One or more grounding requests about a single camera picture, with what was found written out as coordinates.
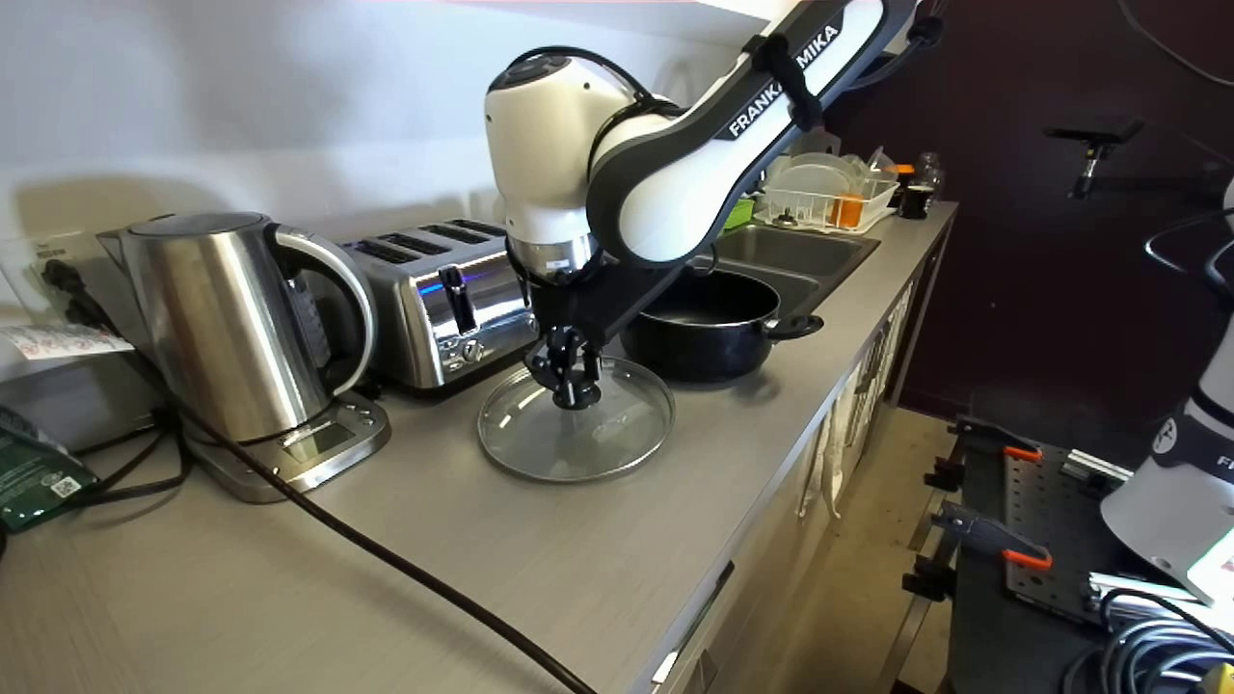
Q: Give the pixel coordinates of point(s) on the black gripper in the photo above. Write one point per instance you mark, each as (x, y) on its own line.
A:
(565, 314)

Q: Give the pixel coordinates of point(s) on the round glass pot lid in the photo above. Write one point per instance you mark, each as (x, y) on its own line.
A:
(565, 443)

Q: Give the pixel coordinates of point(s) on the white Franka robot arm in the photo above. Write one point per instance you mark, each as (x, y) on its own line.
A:
(670, 179)

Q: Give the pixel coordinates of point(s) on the black cooking pot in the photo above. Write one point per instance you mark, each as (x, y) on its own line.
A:
(709, 335)

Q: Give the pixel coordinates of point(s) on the stainless steel four-slot toaster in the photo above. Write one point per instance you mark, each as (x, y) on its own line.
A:
(436, 308)

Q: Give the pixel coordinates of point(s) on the green sponge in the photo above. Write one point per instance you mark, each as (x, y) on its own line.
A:
(737, 214)

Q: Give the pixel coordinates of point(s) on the steel kettle base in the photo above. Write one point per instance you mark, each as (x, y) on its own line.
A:
(322, 443)

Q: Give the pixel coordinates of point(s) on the steel kitchen sink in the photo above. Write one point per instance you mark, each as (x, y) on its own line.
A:
(805, 254)

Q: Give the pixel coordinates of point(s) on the beige lower cabinets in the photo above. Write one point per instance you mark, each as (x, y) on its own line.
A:
(824, 512)

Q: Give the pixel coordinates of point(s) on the white dish rack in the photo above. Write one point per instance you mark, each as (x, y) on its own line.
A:
(824, 188)

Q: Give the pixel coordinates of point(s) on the small orange cup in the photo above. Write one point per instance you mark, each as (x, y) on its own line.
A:
(845, 214)

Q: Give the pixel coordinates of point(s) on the stainless steel electric kettle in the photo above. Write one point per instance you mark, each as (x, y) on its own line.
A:
(234, 329)

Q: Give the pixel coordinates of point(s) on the small black countertop object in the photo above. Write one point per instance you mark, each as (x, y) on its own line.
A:
(914, 199)

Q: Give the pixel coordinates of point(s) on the white paper box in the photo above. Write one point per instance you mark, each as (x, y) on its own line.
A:
(59, 372)

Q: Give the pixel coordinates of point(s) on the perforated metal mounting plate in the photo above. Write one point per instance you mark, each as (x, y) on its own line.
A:
(1048, 534)

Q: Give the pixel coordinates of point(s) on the green printed packet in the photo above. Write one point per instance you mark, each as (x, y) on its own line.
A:
(38, 479)

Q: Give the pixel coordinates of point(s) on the black wall plug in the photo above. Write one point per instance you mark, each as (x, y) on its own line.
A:
(70, 294)

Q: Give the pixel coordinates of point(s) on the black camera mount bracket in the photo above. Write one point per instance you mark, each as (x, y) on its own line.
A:
(1092, 137)

